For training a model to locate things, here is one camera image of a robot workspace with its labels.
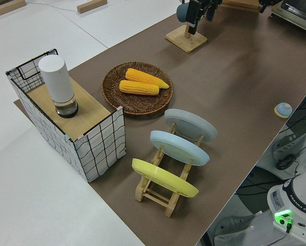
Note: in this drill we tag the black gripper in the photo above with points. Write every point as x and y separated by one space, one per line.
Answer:
270 2
195 11

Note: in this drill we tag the wooden drawer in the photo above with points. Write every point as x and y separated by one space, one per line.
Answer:
242 3

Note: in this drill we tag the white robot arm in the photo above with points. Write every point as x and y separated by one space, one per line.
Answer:
296 197

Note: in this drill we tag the dark blue mug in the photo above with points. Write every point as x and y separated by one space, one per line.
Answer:
182 12

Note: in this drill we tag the wooden mug tree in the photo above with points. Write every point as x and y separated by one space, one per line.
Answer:
186 42

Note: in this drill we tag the white countertop oven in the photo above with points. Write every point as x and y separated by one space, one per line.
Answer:
293 12

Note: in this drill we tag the brown table mat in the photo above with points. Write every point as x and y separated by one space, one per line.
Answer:
232 89

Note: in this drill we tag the yellow corn cob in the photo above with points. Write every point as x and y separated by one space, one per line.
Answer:
142 76
138 87

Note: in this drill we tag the blue dome bell wooden base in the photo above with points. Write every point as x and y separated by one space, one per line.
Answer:
284 109

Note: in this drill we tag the grey plate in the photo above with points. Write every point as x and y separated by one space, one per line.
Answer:
191 124

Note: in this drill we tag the brown wicker basket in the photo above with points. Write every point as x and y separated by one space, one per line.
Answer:
132 105

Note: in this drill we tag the wooden block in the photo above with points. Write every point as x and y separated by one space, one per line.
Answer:
91 5
6 7

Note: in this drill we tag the light blue plate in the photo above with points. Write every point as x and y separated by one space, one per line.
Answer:
178 147

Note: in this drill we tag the white cylinder with clear base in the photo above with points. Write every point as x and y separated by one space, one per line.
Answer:
56 82

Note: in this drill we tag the grid pattern fabric box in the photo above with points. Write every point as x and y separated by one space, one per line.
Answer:
101 143

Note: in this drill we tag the yellow plate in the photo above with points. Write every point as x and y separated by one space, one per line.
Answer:
163 178

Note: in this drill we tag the wooden dish rack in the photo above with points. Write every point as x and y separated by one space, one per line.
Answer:
140 193

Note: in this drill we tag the white perforated metal bracket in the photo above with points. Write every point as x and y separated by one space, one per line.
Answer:
286 146
234 230

